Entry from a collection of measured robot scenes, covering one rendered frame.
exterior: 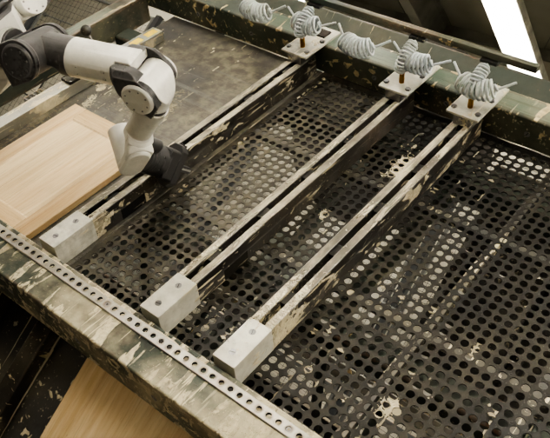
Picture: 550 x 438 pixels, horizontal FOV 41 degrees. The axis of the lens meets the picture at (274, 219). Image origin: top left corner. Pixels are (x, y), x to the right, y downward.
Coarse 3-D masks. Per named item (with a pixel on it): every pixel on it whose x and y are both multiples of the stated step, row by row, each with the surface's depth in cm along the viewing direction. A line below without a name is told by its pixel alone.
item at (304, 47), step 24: (288, 48) 237; (312, 48) 236; (288, 72) 233; (312, 72) 243; (240, 96) 225; (264, 96) 227; (216, 120) 219; (240, 120) 222; (192, 144) 209; (216, 144) 218; (120, 192) 196; (144, 192) 201; (72, 216) 190; (96, 216) 190; (120, 216) 197; (48, 240) 184; (72, 240) 186
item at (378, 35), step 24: (264, 0) 315; (288, 0) 310; (336, 24) 297; (360, 24) 292; (432, 48) 276; (504, 72) 262; (312, 216) 259; (288, 240) 257; (144, 264) 219; (144, 288) 224
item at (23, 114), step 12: (144, 36) 262; (156, 36) 263; (60, 84) 243; (72, 84) 242; (84, 84) 246; (36, 96) 238; (48, 96) 238; (60, 96) 240; (24, 108) 234; (36, 108) 235; (48, 108) 238; (0, 120) 230; (12, 120) 230; (24, 120) 233; (0, 132) 228; (12, 132) 231
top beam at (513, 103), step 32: (160, 0) 280; (192, 0) 268; (224, 0) 265; (224, 32) 266; (256, 32) 255; (288, 32) 246; (320, 64) 244; (352, 64) 235; (384, 64) 228; (416, 96) 226; (448, 96) 218; (512, 96) 212; (512, 128) 209; (544, 128) 203
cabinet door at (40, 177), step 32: (64, 128) 229; (96, 128) 227; (0, 160) 218; (32, 160) 218; (64, 160) 217; (96, 160) 216; (0, 192) 208; (32, 192) 207; (64, 192) 206; (32, 224) 197
